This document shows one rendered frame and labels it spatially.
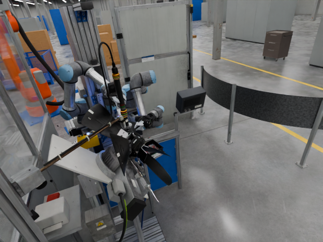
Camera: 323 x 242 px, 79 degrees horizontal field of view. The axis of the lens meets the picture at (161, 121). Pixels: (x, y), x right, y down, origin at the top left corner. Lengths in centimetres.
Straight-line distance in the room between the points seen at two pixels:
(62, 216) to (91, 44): 146
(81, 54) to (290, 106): 234
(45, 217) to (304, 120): 267
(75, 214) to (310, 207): 227
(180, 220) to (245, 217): 67
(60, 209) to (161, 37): 259
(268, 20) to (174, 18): 778
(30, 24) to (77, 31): 975
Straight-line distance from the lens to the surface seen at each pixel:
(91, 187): 135
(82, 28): 205
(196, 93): 184
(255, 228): 236
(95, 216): 144
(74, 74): 165
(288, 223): 250
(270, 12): 1069
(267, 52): 803
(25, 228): 112
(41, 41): 917
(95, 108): 130
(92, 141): 173
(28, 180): 101
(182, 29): 333
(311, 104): 274
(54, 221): 143
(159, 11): 317
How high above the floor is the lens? 195
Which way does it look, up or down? 30 degrees down
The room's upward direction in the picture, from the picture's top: 6 degrees counter-clockwise
